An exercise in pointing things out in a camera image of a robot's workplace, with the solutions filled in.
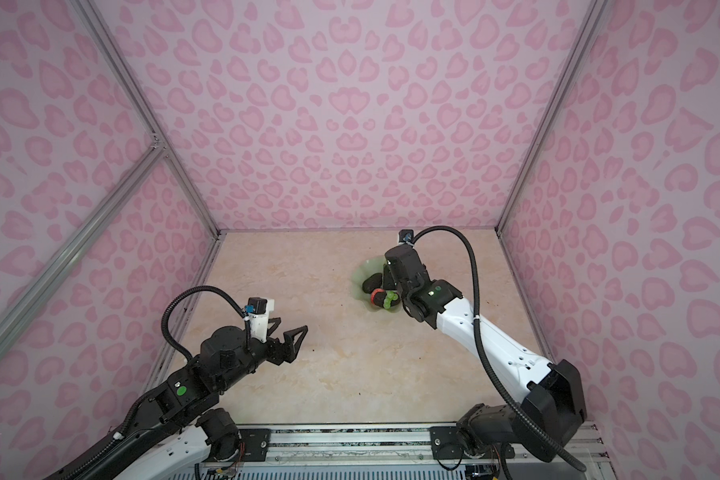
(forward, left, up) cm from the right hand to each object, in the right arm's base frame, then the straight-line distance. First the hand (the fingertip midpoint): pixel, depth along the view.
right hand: (395, 262), depth 79 cm
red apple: (+4, +5, -20) cm, 21 cm away
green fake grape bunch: (-6, +2, -8) cm, 11 cm away
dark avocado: (+8, +7, -21) cm, 23 cm away
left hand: (-17, +24, -2) cm, 29 cm away
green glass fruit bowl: (+14, +7, -20) cm, 25 cm away
